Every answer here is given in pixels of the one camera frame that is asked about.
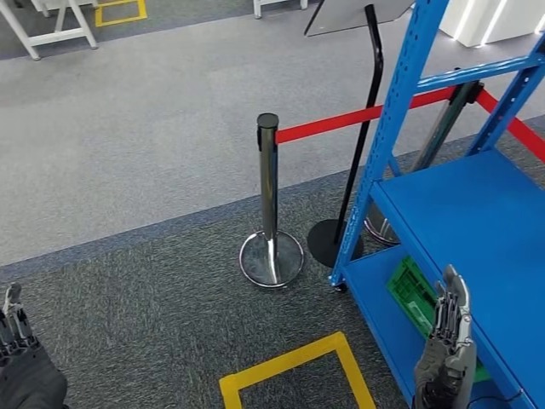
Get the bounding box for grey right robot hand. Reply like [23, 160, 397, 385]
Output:
[413, 263, 477, 409]

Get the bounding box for black curved pole with base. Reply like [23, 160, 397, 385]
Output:
[306, 3, 386, 270]

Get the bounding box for grey stanchion with belt head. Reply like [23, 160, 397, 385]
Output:
[363, 79, 485, 247]

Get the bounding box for white frame table legs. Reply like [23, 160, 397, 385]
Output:
[0, 0, 99, 62]

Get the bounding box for chrome stanchion post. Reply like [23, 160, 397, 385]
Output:
[238, 112, 305, 290]

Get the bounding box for short red barrier belt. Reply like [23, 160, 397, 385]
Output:
[274, 85, 457, 146]

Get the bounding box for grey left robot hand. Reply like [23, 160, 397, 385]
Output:
[0, 282, 69, 409]

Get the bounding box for blue metal shelf rack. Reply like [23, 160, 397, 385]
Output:
[329, 0, 545, 409]

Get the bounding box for white block with light strips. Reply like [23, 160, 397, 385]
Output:
[438, 0, 545, 49]

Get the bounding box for green plastic crate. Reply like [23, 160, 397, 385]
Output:
[386, 255, 491, 385]

